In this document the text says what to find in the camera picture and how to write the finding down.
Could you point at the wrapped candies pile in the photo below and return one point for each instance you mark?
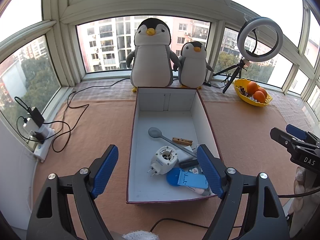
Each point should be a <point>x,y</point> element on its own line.
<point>245,94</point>

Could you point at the black small cylinder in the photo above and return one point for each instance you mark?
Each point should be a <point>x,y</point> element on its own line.
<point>188,163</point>

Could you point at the grey plastic spoon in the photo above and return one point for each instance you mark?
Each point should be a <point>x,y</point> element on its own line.
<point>156,133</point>

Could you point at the white usb charger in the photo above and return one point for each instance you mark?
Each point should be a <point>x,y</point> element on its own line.
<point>183,156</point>

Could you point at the checkered cloth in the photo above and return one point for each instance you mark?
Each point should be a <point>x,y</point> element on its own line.
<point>292,108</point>

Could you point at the blue round tape measure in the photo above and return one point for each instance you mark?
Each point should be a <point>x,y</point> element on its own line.
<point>172,176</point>

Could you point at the orange fruit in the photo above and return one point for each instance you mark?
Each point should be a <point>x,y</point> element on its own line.
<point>259,96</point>
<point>252,87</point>
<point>263,91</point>

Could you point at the black power adapter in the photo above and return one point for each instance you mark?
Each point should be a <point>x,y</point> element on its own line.
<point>36,116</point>

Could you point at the orange fruit front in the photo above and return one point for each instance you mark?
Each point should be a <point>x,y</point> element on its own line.
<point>259,96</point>

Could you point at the orange fruit back right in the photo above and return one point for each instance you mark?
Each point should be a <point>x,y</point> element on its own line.
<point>263,91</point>

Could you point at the orange fruit back left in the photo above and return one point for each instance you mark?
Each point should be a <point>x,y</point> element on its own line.
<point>252,87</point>

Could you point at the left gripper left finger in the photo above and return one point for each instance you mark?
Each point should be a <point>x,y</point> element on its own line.
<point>51,216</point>

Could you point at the white ring light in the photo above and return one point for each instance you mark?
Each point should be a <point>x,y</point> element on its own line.
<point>251,25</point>

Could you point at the white plug-in device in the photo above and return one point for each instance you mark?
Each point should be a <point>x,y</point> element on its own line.
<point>163,161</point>

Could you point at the black tripod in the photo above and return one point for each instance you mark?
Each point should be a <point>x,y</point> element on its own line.
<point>238,68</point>

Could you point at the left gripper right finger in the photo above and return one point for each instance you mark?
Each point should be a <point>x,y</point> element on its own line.
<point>264,217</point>

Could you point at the white power strip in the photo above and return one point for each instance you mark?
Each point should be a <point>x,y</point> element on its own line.
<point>41,136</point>

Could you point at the yellow leaf-shaped bowl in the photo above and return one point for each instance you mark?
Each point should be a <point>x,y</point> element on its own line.
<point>243,83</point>

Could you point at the wooden clothespin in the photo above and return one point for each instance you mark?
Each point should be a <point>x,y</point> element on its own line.
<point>182,141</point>

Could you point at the blue phone stand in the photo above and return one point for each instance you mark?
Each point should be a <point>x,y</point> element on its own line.
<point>192,180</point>

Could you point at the large plush penguin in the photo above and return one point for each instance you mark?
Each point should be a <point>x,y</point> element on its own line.
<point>152,60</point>

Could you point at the small plush penguin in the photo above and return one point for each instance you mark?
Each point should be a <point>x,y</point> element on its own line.
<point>193,65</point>

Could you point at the white pink tube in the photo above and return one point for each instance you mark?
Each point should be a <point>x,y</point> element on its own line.
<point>202,192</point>

